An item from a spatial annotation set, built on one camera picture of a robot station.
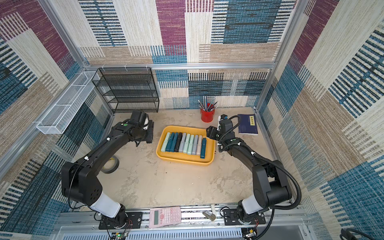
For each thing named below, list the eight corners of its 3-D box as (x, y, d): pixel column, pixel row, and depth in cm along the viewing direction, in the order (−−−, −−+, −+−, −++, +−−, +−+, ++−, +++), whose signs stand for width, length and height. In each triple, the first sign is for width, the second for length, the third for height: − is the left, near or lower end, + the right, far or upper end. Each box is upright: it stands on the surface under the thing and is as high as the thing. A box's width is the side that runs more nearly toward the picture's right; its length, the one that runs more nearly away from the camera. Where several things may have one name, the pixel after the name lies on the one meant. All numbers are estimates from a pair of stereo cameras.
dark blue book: (238, 134, 109) (239, 132, 106) (238, 115, 121) (239, 112, 119) (256, 137, 108) (258, 134, 105) (254, 117, 120) (255, 114, 117)
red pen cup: (200, 122, 116) (200, 116, 111) (200, 115, 121) (200, 109, 116) (214, 122, 116) (215, 116, 111) (213, 114, 120) (214, 109, 116)
